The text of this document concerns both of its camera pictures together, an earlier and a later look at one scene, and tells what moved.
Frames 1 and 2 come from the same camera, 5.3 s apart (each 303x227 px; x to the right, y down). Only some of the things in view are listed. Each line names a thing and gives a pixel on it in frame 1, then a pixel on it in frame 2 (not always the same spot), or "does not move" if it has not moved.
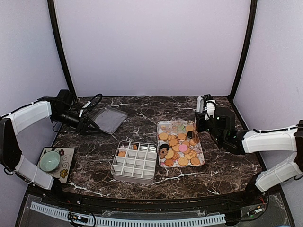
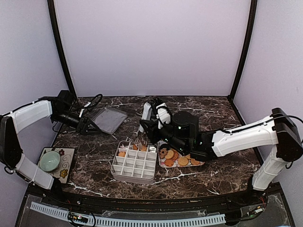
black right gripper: [200, 120] → [151, 131]
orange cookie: [122, 153] does not move
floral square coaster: [56, 161] does not move
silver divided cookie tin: [135, 162] does not move
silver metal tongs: [200, 106] → [146, 115]
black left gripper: [85, 121] does not move
